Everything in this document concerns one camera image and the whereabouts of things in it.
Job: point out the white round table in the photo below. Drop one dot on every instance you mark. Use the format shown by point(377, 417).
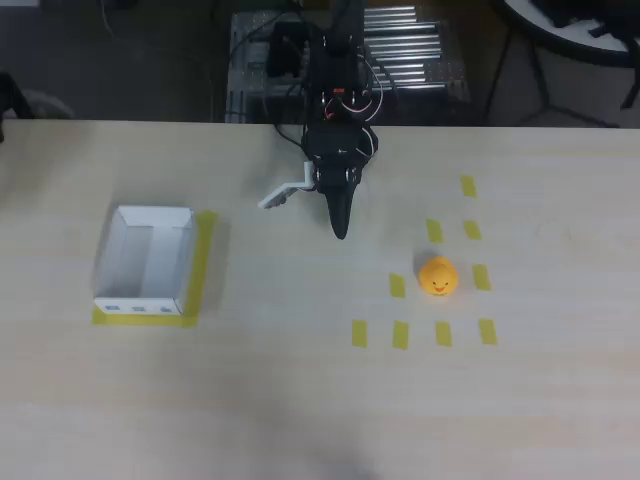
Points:
point(575, 45)

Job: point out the black bag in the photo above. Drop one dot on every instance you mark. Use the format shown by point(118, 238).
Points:
point(607, 25)

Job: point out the white cardboard box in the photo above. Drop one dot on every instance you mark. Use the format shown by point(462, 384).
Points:
point(145, 260)

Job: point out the black table leg frame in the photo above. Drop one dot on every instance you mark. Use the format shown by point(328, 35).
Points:
point(542, 90)

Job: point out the black trouser leg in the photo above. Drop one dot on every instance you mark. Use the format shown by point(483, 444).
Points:
point(12, 95)

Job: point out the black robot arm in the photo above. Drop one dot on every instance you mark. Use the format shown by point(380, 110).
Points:
point(340, 70)

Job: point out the long yellow tape strip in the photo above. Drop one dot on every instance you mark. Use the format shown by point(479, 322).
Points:
point(202, 260)
point(140, 320)

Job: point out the short yellow tape piece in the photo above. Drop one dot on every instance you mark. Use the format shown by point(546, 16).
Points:
point(472, 229)
point(397, 285)
point(481, 277)
point(359, 333)
point(487, 332)
point(400, 334)
point(434, 230)
point(443, 333)
point(468, 186)

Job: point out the yellow rubber duck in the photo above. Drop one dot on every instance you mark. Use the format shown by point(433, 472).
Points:
point(439, 277)

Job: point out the grey sneaker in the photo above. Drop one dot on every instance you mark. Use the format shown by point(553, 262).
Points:
point(47, 106)

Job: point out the black block device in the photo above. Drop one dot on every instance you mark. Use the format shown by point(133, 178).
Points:
point(285, 50)

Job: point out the aluminium profile bundle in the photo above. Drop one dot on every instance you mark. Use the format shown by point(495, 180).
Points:
point(405, 45)

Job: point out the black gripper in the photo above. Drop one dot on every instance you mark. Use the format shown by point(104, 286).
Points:
point(336, 192)

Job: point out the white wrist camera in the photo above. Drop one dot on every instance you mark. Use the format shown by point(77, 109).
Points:
point(282, 194)

